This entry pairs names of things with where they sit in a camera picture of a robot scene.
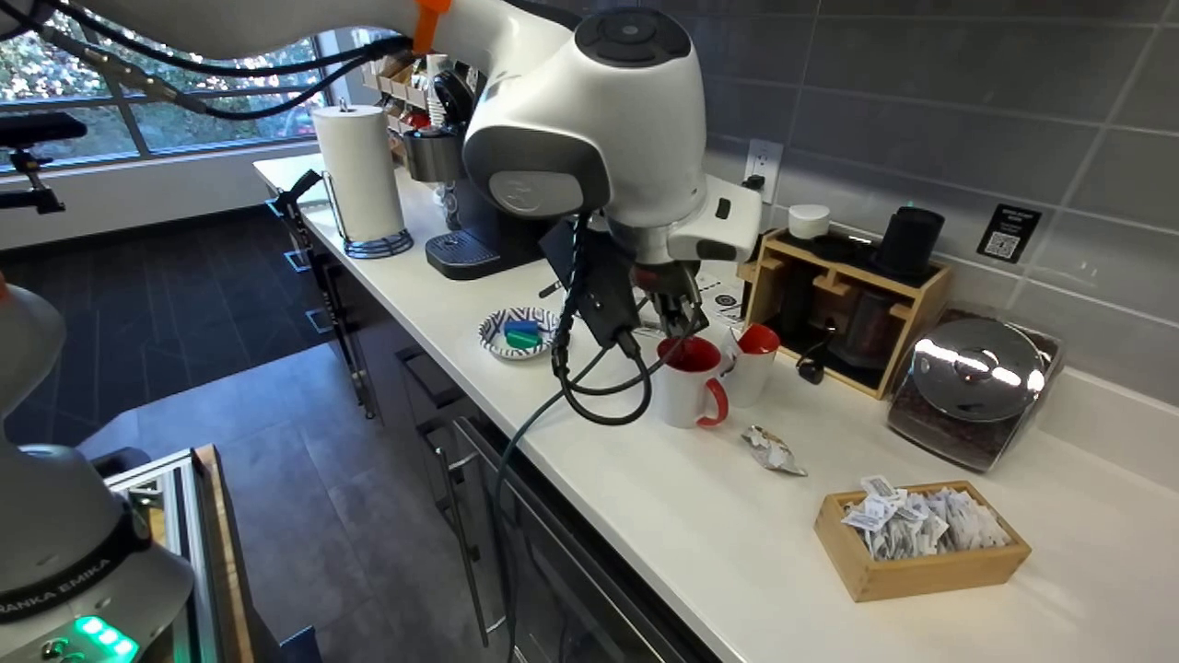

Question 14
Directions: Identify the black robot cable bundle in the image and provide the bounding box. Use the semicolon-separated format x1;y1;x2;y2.
0;0;424;124

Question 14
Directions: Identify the small white cup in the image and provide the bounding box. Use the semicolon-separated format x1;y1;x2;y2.
786;204;835;246

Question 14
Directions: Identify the white packets pile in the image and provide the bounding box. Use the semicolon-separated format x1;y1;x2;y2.
839;475;1012;567

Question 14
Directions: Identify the white wall outlet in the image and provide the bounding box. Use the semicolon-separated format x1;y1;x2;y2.
742;138;788;199

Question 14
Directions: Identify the black round knob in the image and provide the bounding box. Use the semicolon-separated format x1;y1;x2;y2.
791;351;835;391

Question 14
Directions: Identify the black cylinder container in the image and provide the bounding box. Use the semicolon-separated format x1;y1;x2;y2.
877;204;950;281

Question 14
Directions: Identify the blue white patterned bowl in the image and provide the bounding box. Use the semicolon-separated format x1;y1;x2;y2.
476;303;562;367

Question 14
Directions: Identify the wooden organizer rack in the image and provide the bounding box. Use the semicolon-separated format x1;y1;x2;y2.
738;229;958;402

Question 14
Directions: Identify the aluminum frame cart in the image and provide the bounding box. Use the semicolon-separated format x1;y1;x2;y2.
99;441;260;663

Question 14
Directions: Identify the black coffee machine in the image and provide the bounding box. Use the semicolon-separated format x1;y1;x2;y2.
421;179;552;285

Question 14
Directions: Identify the white mug red handle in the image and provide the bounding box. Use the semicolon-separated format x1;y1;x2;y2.
650;330;738;436

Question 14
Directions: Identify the white paper towel roll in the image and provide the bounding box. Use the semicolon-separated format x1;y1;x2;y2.
311;98;408;246

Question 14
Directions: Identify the wooden tray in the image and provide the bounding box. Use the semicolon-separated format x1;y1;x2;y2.
810;475;1035;609

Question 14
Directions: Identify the black camera tripod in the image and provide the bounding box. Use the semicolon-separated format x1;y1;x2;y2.
0;112;92;220

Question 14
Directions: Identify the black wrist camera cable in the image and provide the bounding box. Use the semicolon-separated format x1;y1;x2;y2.
544;210;663;432

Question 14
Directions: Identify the black wall sign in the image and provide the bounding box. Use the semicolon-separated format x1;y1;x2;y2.
977;204;1047;269

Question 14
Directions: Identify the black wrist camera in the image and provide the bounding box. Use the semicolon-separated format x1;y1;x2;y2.
562;216;646;351

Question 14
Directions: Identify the paper towel holder base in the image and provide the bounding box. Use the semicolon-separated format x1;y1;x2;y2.
339;229;421;267

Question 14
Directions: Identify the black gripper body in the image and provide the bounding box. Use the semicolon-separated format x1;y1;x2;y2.
630;235;715;311

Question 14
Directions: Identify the dark power cable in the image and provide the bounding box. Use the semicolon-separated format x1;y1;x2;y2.
485;344;621;663

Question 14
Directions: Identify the crumpled silver utensil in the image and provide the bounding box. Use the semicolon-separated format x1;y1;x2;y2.
732;424;815;482

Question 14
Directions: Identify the white mug red interior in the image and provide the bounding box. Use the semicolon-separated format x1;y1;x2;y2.
724;319;786;407

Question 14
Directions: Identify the window with frame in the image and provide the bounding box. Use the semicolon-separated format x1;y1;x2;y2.
0;12;361;167

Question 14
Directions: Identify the dark cabinet front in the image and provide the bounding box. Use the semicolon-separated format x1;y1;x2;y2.
350;312;721;663

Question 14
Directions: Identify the coffee pod rack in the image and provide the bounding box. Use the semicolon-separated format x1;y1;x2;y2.
377;49;494;187

